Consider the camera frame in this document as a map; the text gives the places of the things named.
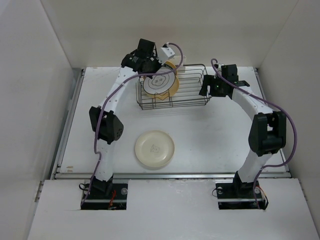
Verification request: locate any grey wire dish rack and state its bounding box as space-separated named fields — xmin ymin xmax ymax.
xmin=135 ymin=63 xmax=211 ymax=110

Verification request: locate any white plate green rim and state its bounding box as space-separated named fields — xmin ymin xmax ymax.
xmin=142 ymin=70 xmax=176 ymax=95

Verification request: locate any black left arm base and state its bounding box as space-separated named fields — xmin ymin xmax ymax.
xmin=78 ymin=178 xmax=129 ymax=211

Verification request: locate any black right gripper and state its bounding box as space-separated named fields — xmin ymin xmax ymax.
xmin=198 ymin=74 xmax=226 ymax=97

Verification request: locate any white plastic cutlery holder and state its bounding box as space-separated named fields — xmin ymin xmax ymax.
xmin=170 ymin=55 xmax=187 ymax=74

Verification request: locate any aluminium table edge rail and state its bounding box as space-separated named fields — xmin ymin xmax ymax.
xmin=49 ymin=67 xmax=292 ymax=181

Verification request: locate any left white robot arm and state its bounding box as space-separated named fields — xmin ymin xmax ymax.
xmin=89 ymin=38 xmax=175 ymax=199

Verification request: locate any cream shallow plate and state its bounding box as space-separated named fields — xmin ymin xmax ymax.
xmin=134 ymin=130 xmax=175 ymax=168

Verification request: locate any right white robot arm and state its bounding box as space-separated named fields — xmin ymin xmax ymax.
xmin=199 ymin=63 xmax=287 ymax=197

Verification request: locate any yellow shallow plate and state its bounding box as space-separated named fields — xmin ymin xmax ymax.
xmin=144 ymin=76 xmax=180 ymax=101

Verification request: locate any yellow rear plate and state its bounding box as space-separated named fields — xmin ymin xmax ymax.
xmin=161 ymin=61 xmax=177 ymax=75

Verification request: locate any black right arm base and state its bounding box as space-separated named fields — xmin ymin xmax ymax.
xmin=215 ymin=182 xmax=269 ymax=210

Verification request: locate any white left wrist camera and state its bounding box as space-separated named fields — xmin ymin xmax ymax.
xmin=158 ymin=44 xmax=175 ymax=64

